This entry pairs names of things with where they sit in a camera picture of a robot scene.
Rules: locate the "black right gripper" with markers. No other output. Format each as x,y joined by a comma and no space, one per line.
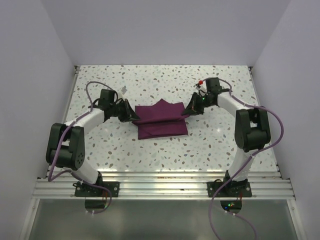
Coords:
193,108

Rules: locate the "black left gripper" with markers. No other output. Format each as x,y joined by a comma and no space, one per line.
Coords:
129,114

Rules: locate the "purple cloth mat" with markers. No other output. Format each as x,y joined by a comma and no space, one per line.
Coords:
162,119

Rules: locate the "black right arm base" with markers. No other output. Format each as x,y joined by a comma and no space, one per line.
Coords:
233,189

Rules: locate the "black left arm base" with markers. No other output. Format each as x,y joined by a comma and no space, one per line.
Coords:
99,189

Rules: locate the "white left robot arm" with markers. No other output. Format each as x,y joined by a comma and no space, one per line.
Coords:
66,152

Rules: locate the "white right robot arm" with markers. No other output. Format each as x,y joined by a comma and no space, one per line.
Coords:
251,130

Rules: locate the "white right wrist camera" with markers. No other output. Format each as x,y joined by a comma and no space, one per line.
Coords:
200,86

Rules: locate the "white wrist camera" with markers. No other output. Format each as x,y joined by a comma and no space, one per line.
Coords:
122,92
200,86

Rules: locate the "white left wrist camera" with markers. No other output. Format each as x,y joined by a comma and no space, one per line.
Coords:
122,92

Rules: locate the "aluminium rail frame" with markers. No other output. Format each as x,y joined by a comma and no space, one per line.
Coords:
176,167

